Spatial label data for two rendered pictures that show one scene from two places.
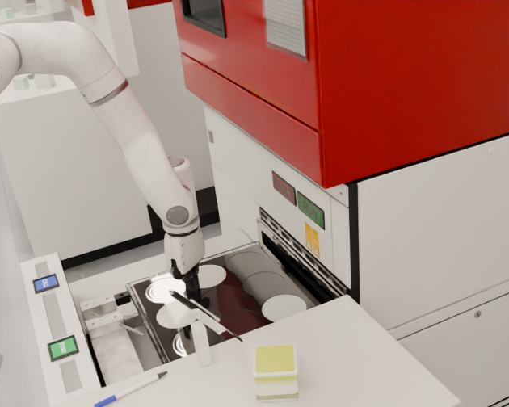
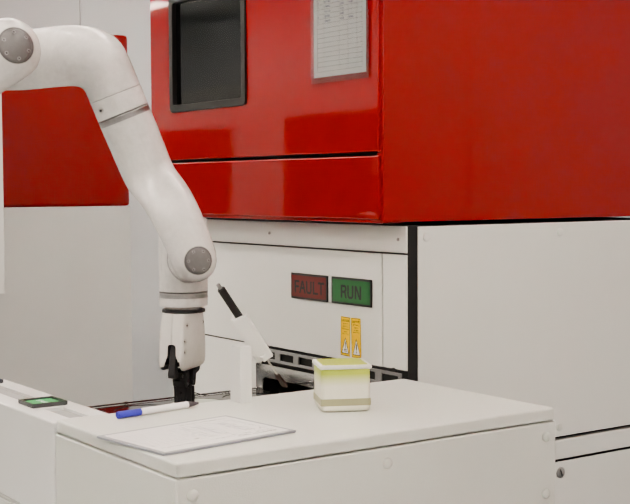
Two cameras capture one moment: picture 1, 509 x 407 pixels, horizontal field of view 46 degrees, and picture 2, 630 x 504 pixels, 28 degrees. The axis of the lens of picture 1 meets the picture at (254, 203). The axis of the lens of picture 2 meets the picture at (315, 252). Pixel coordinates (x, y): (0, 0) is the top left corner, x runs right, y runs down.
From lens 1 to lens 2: 1.16 m
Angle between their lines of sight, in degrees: 28
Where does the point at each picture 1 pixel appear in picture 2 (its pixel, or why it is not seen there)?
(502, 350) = not seen: outside the picture
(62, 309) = (20, 391)
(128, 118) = (149, 141)
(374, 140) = (435, 178)
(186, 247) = (189, 331)
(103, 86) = (128, 98)
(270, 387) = (338, 386)
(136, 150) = (154, 180)
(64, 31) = (95, 33)
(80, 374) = (79, 411)
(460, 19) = (518, 70)
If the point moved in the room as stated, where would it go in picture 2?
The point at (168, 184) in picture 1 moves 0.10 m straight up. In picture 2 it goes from (193, 217) to (192, 156)
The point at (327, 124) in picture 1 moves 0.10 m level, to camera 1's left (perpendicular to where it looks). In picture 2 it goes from (388, 144) to (329, 144)
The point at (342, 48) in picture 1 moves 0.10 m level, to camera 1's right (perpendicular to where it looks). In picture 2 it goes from (405, 65) to (463, 66)
